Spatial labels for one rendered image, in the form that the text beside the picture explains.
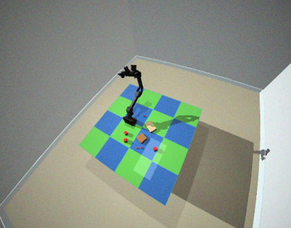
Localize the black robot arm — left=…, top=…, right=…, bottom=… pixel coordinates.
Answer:
left=124, top=65, right=143, bottom=119

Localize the brown square block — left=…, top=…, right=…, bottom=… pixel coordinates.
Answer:
left=136, top=133, right=147, bottom=144

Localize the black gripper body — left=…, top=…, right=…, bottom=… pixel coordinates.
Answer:
left=121, top=70, right=131, bottom=78

